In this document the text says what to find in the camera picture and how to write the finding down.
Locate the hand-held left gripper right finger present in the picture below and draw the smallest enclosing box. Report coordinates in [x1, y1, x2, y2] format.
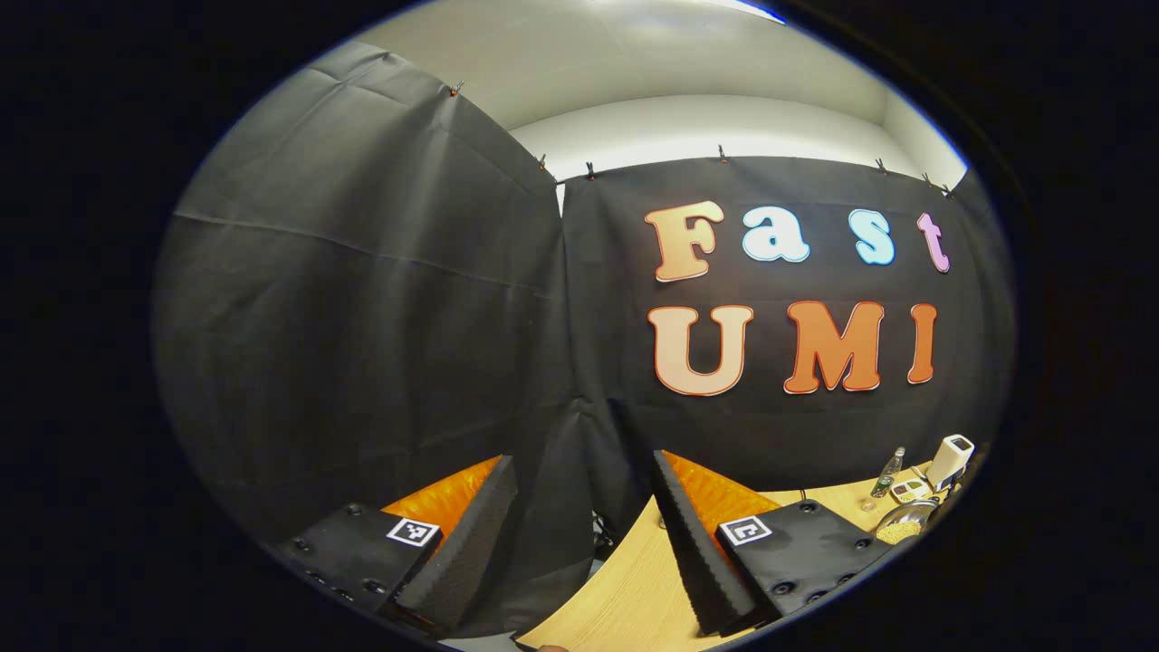
[652, 450, 894, 637]

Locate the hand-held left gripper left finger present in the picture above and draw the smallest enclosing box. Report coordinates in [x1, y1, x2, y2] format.
[276, 455, 519, 638]

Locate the steel pot with soybeans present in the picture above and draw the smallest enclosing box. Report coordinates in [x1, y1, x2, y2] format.
[875, 497, 943, 546]

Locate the clear plastic water bottle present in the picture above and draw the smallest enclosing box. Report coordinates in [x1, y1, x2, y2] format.
[870, 446, 906, 500]

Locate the black backdrop cloth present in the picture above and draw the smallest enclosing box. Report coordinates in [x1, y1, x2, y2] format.
[152, 41, 1015, 639]

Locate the white toaster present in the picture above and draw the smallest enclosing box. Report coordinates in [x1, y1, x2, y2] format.
[925, 435, 976, 493]

